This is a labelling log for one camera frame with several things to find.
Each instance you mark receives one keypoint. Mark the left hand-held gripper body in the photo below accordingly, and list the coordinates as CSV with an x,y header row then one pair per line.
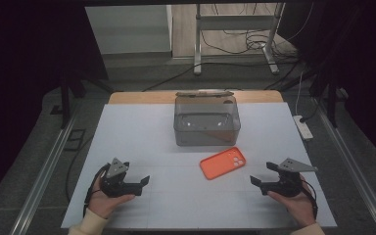
x,y
115,169

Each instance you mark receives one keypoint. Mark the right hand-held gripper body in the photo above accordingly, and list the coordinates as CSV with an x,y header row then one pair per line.
x,y
290,184

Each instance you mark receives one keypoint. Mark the orange phone case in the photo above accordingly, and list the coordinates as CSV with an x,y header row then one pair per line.
x,y
218,164

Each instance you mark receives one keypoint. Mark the person's right hand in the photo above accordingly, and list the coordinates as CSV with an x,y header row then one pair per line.
x,y
298,207

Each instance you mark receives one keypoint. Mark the person's left hand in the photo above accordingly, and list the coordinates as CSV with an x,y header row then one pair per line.
x,y
103,204

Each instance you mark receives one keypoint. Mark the white power strip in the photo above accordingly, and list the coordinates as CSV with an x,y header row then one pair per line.
x,y
303,128

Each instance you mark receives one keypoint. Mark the clear grey storage box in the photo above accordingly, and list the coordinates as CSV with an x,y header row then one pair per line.
x,y
205,132

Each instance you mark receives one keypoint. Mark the black stand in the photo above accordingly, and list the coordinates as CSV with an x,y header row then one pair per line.
x,y
66,98
331,104

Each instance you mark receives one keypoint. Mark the dark curtain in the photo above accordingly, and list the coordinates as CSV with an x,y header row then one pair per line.
x,y
365,65
19,81

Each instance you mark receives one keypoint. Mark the white panel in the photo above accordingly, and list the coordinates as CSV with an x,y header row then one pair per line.
x,y
130,29

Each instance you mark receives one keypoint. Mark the black floor frame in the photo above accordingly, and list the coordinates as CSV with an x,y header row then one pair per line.
x,y
75,139

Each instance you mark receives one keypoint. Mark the aluminium rail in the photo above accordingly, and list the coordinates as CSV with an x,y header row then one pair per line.
x,y
355,169
45,176

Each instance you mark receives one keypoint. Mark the white metal stand frame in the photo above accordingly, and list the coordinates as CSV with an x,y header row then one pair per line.
x,y
197,39

